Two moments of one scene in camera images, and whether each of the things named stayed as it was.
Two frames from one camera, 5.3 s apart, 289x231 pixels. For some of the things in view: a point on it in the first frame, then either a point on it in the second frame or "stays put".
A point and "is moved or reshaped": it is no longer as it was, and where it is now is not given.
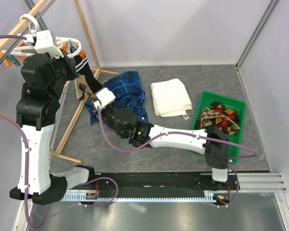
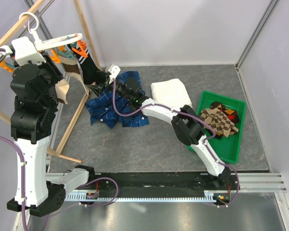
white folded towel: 170,98 stays put
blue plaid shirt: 127,90 stays put
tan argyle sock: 205,118 is moved or reshaped
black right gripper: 103,110 → 107,84
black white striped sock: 82,66 is moved or reshaped
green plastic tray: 206,99 stays put
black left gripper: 70,63 → 50,65
